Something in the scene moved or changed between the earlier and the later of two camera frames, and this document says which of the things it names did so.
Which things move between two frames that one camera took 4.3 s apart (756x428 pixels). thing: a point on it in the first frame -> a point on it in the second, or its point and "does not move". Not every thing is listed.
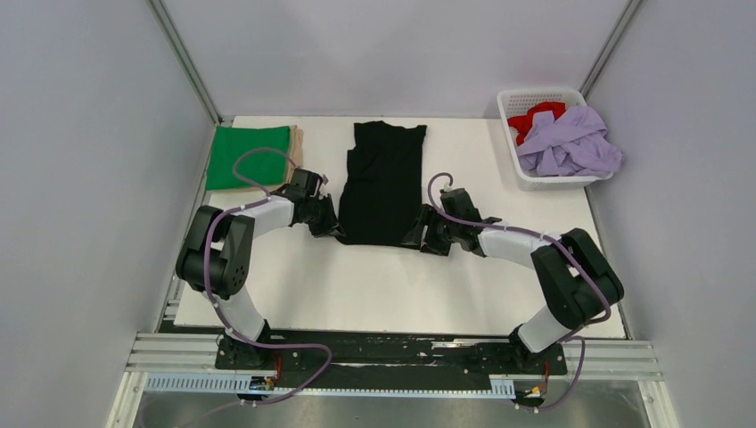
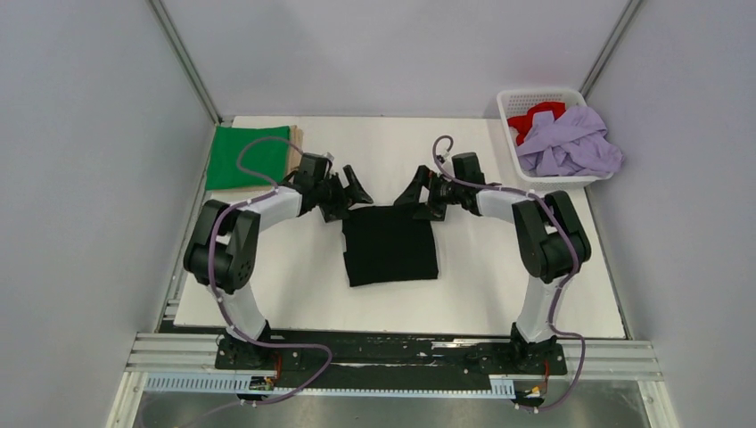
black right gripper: [431, 244] -> [413, 193]
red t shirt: [521, 124] does not move
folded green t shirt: [247, 157] does not move
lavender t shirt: [571, 144] does not move
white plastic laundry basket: [512, 102] does not move
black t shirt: [382, 192] -> [387, 244]
